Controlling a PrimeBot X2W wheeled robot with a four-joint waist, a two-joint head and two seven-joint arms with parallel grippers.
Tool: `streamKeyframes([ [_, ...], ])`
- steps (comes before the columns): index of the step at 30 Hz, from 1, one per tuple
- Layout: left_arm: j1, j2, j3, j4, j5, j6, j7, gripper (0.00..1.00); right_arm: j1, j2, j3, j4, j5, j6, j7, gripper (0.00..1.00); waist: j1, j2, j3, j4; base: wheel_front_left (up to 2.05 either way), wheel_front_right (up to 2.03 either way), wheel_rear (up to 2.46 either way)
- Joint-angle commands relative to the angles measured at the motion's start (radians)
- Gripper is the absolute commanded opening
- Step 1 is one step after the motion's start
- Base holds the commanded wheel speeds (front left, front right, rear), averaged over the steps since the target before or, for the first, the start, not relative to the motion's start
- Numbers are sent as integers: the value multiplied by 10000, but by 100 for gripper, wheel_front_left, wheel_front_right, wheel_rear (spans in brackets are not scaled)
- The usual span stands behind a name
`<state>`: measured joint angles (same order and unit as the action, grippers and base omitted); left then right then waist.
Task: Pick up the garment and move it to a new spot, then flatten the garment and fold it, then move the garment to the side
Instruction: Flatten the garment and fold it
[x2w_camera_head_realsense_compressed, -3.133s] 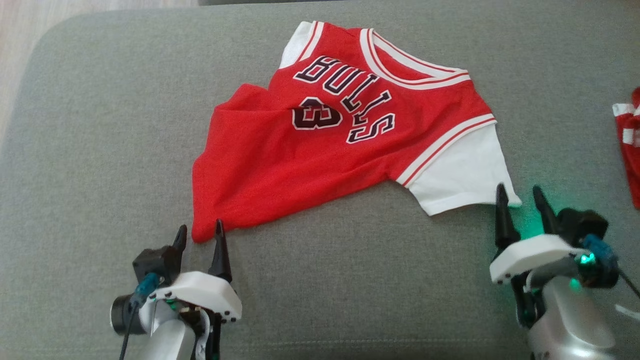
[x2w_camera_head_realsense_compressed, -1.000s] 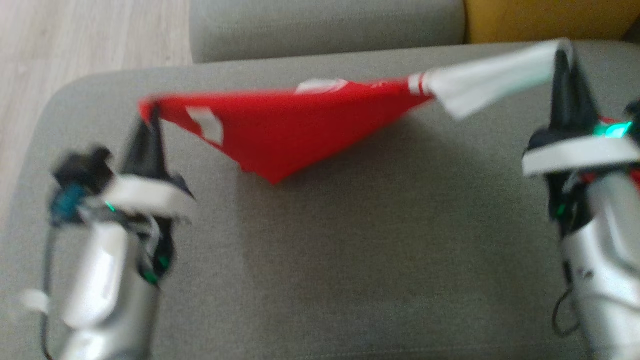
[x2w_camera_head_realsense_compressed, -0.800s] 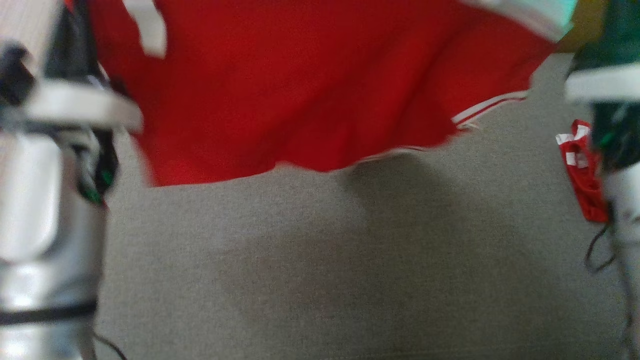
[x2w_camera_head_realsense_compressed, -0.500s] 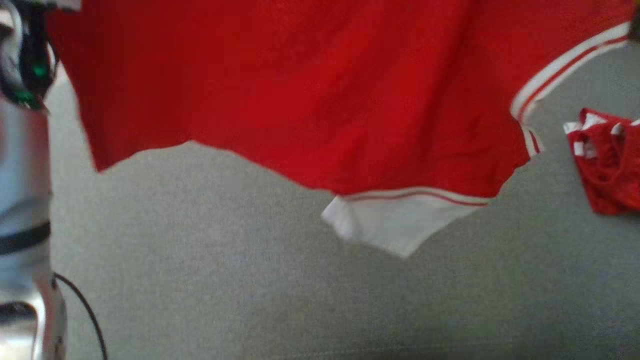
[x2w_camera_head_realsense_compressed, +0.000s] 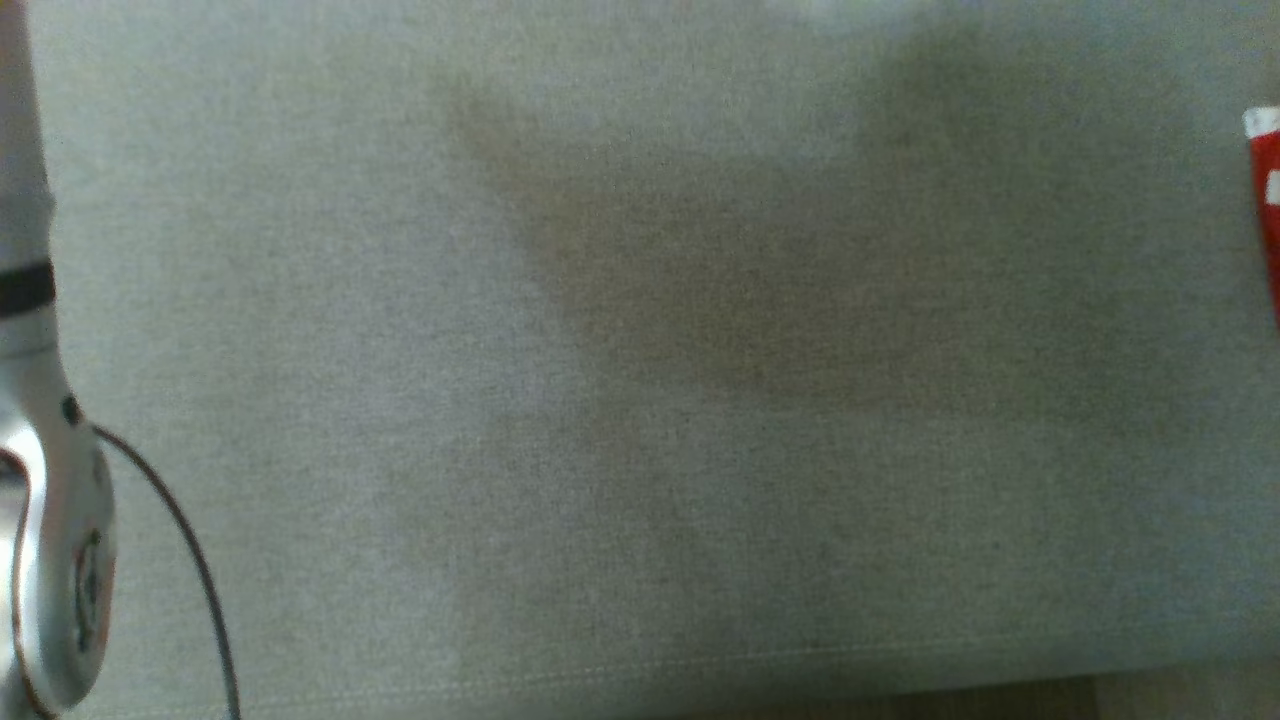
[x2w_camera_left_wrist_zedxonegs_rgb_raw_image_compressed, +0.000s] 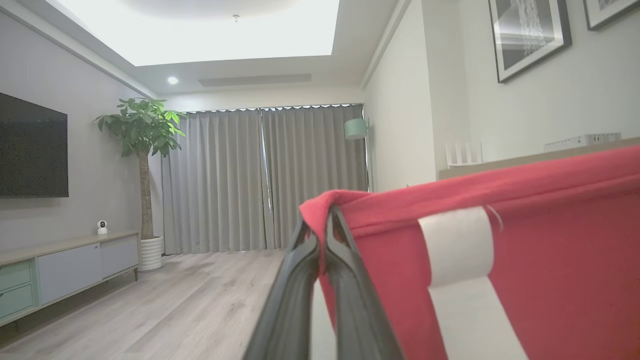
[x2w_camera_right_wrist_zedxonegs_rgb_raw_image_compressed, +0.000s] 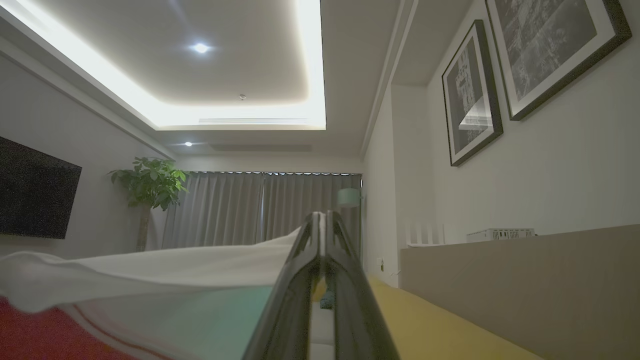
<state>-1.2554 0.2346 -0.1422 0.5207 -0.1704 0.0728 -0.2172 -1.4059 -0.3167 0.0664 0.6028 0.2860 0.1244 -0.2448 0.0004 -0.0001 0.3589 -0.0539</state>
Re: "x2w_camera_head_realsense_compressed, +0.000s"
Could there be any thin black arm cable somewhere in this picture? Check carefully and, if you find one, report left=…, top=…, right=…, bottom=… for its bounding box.
left=88, top=424, right=243, bottom=720

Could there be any grey fabric sofa seat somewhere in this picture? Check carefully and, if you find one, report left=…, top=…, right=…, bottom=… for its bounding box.
left=25, top=0, right=1280, bottom=720

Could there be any red and white garment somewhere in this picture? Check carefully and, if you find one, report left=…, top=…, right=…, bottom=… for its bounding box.
left=1242, top=104, right=1280, bottom=329

